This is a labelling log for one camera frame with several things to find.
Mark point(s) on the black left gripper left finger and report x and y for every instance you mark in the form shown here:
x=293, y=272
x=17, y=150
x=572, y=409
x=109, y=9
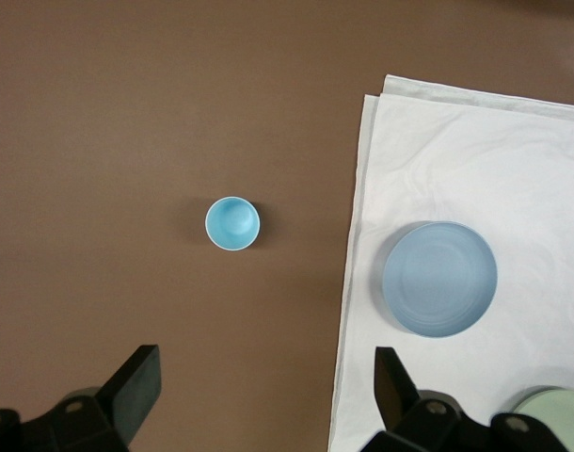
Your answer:
x=127, y=391

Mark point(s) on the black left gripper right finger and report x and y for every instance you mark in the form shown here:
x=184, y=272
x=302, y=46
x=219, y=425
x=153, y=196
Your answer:
x=395, y=400

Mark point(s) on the blue plate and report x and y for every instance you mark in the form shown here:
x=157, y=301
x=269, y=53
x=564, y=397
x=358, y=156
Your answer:
x=440, y=280

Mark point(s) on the light gray plate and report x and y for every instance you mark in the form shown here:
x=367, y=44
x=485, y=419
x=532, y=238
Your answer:
x=557, y=405

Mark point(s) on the small blue cup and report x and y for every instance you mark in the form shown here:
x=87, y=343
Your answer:
x=233, y=223

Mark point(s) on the white cloth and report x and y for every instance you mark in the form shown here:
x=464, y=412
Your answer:
x=480, y=179

